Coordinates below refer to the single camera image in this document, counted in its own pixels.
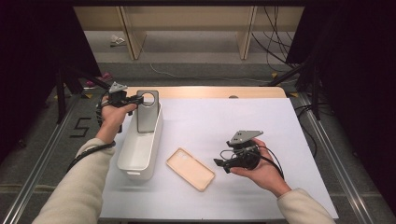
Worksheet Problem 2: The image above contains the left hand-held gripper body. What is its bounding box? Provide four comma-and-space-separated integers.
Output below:
106, 81, 132, 108

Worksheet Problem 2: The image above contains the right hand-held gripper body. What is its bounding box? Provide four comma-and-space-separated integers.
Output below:
226, 130, 264, 170

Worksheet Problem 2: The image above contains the grey phone case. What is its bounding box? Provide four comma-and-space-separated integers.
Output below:
135, 90, 161, 134

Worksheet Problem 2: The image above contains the beige phone case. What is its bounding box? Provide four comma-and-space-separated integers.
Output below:
166, 147, 217, 192

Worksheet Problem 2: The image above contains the white plastic storage box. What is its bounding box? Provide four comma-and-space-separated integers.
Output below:
116, 102, 164, 181

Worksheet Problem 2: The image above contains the person's left hand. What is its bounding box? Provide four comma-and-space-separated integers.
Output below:
95, 96, 138, 144

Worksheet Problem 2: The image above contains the person's right hand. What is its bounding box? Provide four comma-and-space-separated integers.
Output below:
231, 138, 292, 198

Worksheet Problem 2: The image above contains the pink floor object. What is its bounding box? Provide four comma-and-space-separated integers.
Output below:
85, 71, 113, 88

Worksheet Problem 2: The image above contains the white table cover sheet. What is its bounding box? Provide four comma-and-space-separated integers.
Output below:
99, 97, 340, 220

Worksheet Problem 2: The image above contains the black metal stand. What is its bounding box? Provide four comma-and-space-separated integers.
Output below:
266, 60, 322, 121
55, 63, 115, 124

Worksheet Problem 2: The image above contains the white crumpled floor item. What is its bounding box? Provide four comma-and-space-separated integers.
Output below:
109, 34, 126, 48

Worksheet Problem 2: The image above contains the wooden table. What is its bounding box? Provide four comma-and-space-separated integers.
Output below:
124, 86, 288, 99

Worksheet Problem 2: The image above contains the black curtain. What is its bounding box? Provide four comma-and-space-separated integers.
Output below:
0, 0, 101, 160
285, 0, 396, 216

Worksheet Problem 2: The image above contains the light wooden desk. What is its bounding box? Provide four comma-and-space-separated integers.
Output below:
73, 6, 304, 61

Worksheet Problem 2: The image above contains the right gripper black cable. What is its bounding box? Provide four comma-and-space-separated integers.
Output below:
219, 145, 286, 181

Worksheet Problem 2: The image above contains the black floor cable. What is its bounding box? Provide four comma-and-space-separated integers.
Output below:
293, 102, 321, 158

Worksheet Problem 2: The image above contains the aluminium floor rail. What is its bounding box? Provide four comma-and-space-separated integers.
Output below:
0, 92, 78, 224
298, 92, 375, 224

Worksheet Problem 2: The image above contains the bundle of black cables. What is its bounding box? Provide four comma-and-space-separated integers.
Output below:
251, 6, 301, 68

